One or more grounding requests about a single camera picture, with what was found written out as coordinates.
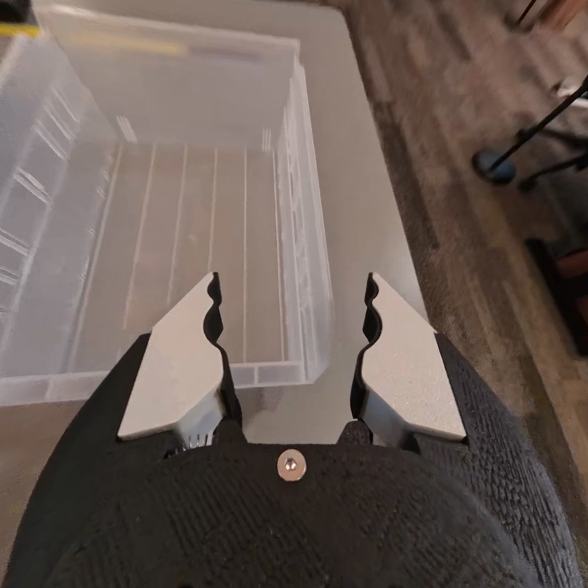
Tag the black tripod stand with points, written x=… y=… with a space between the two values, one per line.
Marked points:
x=494 y=167

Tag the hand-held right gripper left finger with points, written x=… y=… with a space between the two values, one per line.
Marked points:
x=174 y=367

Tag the yellow tape strip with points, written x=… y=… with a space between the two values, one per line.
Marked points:
x=18 y=30

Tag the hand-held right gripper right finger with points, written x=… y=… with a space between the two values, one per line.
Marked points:
x=409 y=372

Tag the dark red-brown box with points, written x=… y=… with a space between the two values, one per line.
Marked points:
x=569 y=271

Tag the black flat device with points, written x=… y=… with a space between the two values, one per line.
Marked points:
x=16 y=9

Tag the large clear plastic bin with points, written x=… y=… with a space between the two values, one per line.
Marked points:
x=183 y=206

